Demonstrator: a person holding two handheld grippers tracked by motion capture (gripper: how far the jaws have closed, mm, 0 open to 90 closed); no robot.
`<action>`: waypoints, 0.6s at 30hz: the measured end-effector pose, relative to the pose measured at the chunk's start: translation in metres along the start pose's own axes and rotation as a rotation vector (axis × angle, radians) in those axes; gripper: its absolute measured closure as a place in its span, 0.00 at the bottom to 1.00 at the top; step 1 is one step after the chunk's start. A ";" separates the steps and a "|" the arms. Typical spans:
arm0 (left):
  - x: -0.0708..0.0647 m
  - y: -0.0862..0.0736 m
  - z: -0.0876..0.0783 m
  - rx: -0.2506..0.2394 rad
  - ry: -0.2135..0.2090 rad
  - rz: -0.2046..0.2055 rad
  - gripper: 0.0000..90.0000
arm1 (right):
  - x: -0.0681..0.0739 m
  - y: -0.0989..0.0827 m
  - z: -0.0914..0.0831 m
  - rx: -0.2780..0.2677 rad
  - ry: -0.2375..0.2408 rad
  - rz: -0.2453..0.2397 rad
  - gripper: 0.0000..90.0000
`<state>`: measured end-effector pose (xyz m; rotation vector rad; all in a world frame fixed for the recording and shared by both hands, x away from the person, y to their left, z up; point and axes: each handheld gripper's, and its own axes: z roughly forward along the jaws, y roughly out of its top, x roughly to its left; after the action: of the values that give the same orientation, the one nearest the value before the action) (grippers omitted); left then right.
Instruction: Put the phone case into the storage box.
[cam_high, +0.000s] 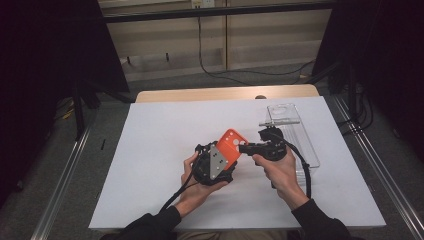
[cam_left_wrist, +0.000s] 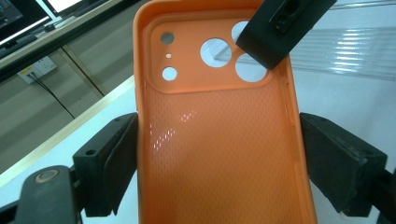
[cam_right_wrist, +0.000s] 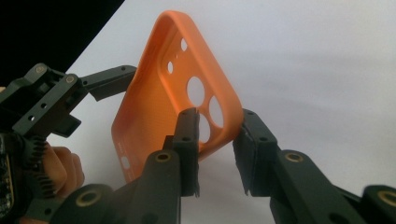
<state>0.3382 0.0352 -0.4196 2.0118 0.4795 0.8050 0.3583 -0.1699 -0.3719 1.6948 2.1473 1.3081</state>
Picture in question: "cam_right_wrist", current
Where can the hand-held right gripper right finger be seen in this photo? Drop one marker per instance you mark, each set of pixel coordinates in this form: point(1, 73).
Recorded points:
point(257, 158)

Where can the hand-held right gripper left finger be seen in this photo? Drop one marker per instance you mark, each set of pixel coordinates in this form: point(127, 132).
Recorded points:
point(188, 161)

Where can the orange phone case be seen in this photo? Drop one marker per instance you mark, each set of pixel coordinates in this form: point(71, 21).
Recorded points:
point(149, 118)

